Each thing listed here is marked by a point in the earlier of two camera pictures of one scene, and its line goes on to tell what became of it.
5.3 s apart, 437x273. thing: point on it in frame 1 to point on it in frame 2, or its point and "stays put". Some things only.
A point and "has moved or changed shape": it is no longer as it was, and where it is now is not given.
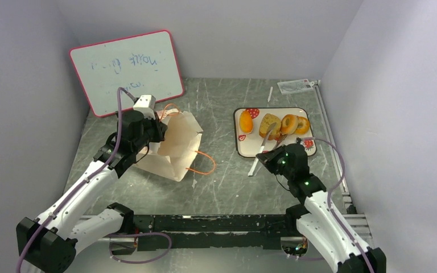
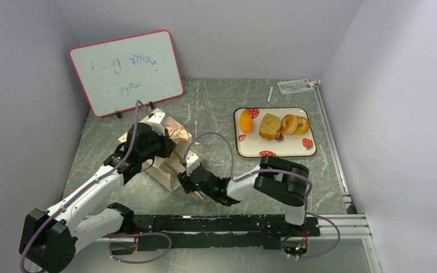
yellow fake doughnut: [303, 125] stays put
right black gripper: [268, 157] to [185, 179]
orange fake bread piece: [246, 121] stays put
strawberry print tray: [248, 145] stays put
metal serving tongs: [251, 173] to [200, 194]
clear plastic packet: [291, 86] stays put
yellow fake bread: [266, 122] stays put
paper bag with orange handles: [171, 157] has moved or changed shape
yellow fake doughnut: [289, 124] stays put
